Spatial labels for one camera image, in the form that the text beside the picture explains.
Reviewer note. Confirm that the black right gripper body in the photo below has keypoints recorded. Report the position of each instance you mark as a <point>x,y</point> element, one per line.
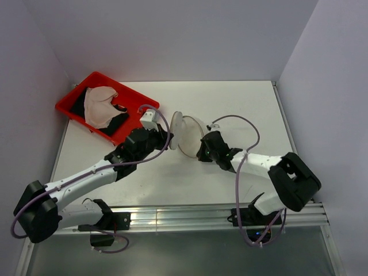
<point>205,155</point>

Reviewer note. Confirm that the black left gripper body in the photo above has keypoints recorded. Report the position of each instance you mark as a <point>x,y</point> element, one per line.
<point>156,141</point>

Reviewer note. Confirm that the white mesh laundry bag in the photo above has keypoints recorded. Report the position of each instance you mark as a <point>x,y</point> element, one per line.
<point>188,132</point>

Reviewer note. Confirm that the beige bra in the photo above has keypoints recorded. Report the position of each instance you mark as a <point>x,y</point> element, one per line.
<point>98,107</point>

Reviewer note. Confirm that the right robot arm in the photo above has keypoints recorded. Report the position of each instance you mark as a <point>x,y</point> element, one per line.
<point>293,181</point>

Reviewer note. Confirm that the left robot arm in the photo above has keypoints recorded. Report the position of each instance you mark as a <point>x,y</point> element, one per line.
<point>44,209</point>

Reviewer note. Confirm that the red plastic tray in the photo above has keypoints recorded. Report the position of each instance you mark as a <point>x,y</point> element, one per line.
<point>126,97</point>

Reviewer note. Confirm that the black garment in tray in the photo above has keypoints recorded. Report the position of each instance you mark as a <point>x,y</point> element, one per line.
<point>111,125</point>

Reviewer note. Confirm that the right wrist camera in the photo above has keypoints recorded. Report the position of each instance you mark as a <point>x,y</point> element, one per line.
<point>212,126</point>

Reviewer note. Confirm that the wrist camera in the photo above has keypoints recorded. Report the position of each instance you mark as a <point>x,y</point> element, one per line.
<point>212,126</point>
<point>149,120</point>

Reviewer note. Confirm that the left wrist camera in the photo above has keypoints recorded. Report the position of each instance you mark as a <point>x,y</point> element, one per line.
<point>149,120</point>

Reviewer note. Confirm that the aluminium mounting rail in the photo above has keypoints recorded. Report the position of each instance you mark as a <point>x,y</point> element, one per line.
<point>207,217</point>

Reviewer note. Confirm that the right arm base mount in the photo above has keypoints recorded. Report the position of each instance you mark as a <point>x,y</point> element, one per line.
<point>250,216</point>

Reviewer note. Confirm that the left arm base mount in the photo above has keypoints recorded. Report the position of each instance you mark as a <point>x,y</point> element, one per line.
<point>115,220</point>

